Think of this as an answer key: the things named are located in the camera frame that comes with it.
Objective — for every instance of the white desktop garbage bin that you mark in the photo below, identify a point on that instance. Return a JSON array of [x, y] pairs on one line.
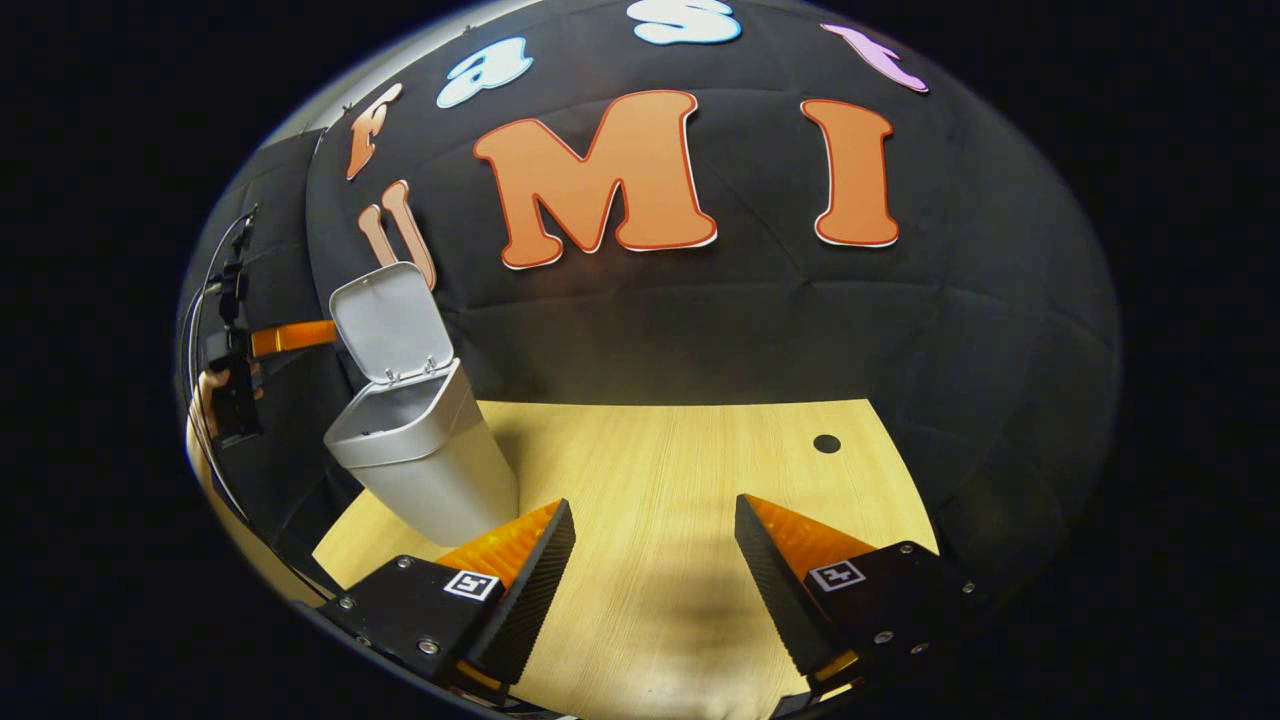
[[430, 470]]

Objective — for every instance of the wooden desktop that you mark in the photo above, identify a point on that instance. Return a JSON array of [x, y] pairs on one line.
[[660, 470]]

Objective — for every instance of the black backdrop cloth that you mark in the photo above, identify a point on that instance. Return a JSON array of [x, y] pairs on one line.
[[700, 330]]

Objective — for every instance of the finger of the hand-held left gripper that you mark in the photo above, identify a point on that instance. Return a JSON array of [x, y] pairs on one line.
[[295, 338]]

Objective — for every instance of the black round desk grommet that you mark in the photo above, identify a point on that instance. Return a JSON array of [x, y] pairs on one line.
[[826, 443]]

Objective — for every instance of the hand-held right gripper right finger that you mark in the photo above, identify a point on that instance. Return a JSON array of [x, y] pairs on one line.
[[775, 585]]

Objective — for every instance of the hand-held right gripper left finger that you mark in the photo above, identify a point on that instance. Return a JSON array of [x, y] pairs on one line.
[[530, 590]]

